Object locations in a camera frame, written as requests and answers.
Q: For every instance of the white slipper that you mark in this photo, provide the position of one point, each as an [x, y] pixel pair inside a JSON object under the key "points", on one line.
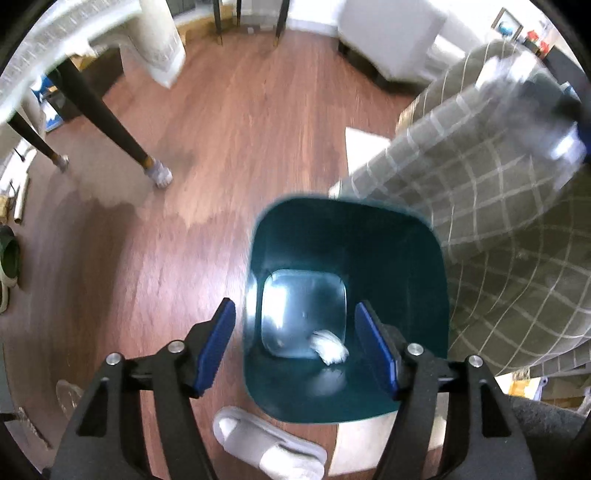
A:
{"points": [[258, 438]]}

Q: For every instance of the framed picture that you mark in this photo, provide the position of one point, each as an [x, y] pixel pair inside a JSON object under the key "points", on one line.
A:
{"points": [[508, 25]]}

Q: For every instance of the black table leg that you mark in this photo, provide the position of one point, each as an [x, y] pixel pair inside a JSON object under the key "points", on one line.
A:
{"points": [[101, 115], [32, 136]]}

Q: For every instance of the beige floor mat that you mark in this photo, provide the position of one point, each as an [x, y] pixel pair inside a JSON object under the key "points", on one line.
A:
{"points": [[364, 147]]}

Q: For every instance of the clear glass object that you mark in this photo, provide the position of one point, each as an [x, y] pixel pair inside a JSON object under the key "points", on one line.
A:
{"points": [[69, 397]]}

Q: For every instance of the cardboard box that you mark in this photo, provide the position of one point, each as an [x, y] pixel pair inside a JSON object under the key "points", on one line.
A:
{"points": [[198, 25]]}

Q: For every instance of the grey armchair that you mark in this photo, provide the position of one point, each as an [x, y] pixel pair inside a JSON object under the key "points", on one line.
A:
{"points": [[392, 37]]}

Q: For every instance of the dark storage box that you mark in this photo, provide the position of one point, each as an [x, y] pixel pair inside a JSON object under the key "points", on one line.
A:
{"points": [[107, 69]]}

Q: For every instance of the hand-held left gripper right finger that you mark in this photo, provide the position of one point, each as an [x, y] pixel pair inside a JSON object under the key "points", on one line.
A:
{"points": [[376, 350]]}

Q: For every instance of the grey checked tablecloth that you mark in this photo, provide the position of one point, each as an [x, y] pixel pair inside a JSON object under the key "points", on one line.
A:
{"points": [[485, 230]]}

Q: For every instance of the white lace tablecloth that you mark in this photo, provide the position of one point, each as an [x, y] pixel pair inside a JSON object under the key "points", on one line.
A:
{"points": [[157, 46]]}

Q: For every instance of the crumpled white tissue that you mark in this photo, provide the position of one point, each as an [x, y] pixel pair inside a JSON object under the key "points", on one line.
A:
{"points": [[330, 348]]}

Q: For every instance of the person's grey clothing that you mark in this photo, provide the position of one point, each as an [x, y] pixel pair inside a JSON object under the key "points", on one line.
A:
{"points": [[549, 438]]}

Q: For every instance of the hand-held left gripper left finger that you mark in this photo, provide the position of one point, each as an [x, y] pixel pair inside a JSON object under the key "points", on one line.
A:
{"points": [[214, 350]]}

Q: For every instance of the green slipper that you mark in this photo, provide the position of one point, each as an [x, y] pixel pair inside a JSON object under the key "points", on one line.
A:
{"points": [[9, 256]]}

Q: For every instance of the teal plastic trash bin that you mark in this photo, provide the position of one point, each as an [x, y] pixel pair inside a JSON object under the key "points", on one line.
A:
{"points": [[369, 258]]}

